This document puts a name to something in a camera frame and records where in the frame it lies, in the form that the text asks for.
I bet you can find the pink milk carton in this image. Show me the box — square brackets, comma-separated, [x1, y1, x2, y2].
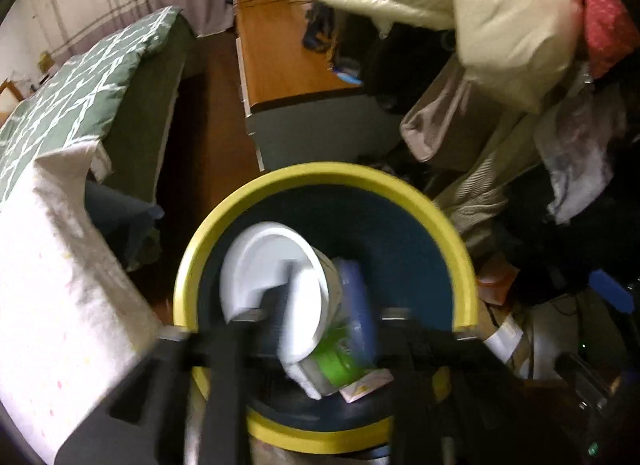
[340, 369, 394, 404]

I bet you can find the white green bottle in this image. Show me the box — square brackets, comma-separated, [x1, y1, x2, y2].
[284, 259, 378, 400]

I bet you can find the yellow rimmed blue trash bin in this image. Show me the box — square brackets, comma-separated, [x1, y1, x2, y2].
[172, 160, 480, 455]

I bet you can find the white dotted table cloth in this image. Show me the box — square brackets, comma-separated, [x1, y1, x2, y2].
[1, 140, 162, 464]

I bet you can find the beige hanging bag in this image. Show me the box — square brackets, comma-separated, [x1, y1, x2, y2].
[400, 56, 504, 173]

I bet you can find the red dotted garment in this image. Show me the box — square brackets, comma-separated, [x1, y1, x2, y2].
[584, 0, 639, 80]

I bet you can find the cream puffer jacket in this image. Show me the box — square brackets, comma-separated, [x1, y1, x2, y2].
[290, 0, 585, 116]

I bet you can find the green checked duvet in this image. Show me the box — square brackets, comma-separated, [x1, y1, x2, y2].
[1, 6, 182, 201]

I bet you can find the tissue box on far nightstand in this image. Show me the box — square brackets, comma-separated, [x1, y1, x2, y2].
[37, 51, 55, 74]

